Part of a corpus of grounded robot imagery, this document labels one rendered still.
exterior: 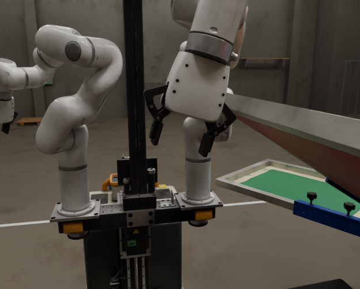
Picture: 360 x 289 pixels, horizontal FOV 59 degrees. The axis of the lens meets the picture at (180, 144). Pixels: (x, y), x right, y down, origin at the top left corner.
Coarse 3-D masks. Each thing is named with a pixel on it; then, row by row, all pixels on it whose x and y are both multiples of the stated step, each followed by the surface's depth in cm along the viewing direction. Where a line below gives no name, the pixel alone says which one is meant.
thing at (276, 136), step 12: (240, 120) 85; (252, 120) 70; (264, 132) 79; (276, 132) 66; (288, 144) 74; (300, 144) 62; (300, 156) 84; (312, 156) 69; (324, 168) 78; (336, 180) 90; (348, 180) 74
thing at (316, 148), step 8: (296, 136) 55; (304, 144) 59; (312, 144) 54; (320, 144) 49; (312, 152) 63; (320, 152) 57; (328, 152) 52; (336, 152) 47; (344, 152) 44; (328, 160) 60; (336, 160) 55; (344, 160) 50; (352, 160) 46; (336, 168) 65; (344, 168) 59; (352, 168) 53; (352, 176) 63
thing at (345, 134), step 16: (240, 96) 72; (240, 112) 68; (256, 112) 62; (272, 112) 57; (288, 112) 53; (304, 112) 50; (320, 112) 46; (288, 128) 52; (304, 128) 48; (320, 128) 45; (336, 128) 42; (352, 128) 40; (336, 144) 42; (352, 144) 39
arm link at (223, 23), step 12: (204, 0) 49; (216, 0) 48; (228, 0) 48; (240, 0) 49; (204, 12) 49; (216, 12) 48; (228, 12) 48; (240, 12) 50; (192, 24) 52; (204, 24) 49; (216, 24) 49; (228, 24) 49; (240, 24) 57; (216, 36) 49; (228, 36) 50
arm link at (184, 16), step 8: (176, 0) 56; (184, 0) 55; (192, 0) 55; (176, 8) 57; (184, 8) 56; (192, 8) 56; (176, 16) 58; (184, 16) 57; (192, 16) 57; (184, 24) 68
